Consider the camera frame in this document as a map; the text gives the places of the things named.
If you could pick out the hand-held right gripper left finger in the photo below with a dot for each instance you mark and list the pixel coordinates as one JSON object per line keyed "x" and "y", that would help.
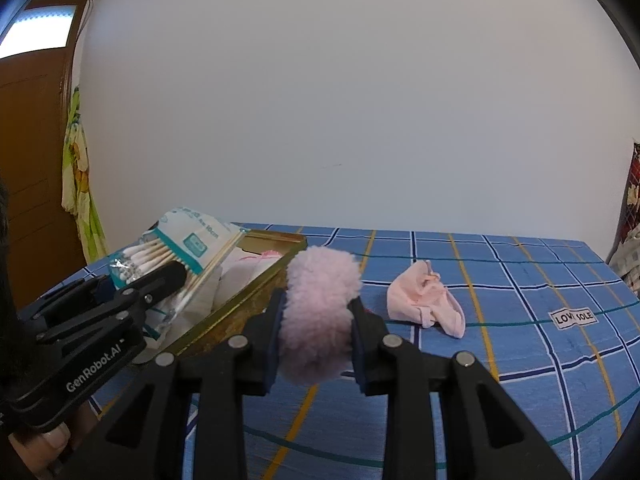
{"x": 272, "y": 355}

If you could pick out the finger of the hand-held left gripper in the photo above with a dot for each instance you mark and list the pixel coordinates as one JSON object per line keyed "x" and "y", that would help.
{"x": 165, "y": 277}
{"x": 102, "y": 288}

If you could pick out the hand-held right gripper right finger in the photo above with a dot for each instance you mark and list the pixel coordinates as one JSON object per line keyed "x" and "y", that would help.
{"x": 357, "y": 355}

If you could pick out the cotton swab packet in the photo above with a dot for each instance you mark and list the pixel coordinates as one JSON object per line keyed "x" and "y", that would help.
{"x": 170, "y": 240}

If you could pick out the pink fluffy scrunchie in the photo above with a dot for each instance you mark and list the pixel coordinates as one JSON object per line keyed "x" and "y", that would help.
{"x": 320, "y": 310}

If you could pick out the gold tin box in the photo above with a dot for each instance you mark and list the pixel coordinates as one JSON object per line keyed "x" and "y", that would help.
{"x": 250, "y": 295}

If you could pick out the person's left hand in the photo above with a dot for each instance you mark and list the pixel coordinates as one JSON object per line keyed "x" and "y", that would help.
{"x": 45, "y": 452}

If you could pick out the white pink-trimmed cloth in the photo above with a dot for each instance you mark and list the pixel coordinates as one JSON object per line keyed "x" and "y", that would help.
{"x": 245, "y": 262}

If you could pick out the pink sock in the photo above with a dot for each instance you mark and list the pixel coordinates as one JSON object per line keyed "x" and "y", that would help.
{"x": 420, "y": 300}

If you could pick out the green floral cloth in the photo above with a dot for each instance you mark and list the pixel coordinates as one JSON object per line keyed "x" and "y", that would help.
{"x": 82, "y": 200}

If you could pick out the brown wooden door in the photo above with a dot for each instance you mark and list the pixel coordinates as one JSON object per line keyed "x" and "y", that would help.
{"x": 35, "y": 160}

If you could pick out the blue plaid bedsheet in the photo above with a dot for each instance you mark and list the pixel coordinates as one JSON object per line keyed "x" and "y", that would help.
{"x": 525, "y": 360}

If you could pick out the red patterned cloth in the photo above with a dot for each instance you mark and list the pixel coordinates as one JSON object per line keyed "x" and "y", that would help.
{"x": 631, "y": 200}

